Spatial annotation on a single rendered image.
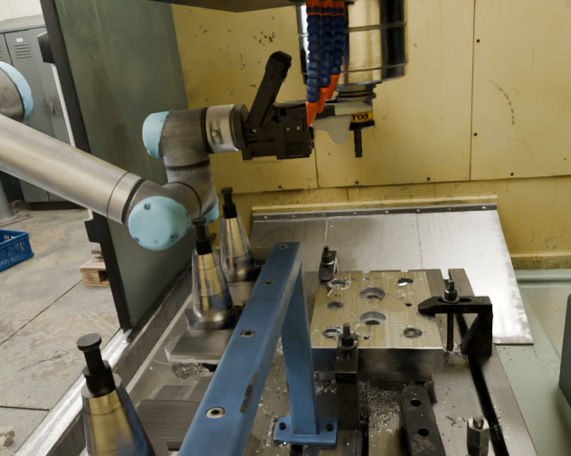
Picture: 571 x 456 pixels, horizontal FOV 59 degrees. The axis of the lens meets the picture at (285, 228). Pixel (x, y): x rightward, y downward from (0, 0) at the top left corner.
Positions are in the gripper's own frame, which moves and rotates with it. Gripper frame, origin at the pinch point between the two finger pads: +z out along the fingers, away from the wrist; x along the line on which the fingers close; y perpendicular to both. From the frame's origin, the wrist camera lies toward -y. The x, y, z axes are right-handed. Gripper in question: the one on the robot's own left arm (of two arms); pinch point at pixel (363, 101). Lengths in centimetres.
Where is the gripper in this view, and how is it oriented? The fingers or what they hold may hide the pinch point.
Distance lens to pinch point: 80.3
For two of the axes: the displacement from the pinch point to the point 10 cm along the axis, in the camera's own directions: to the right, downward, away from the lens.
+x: -1.5, 3.6, -9.2
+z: 9.8, -0.6, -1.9
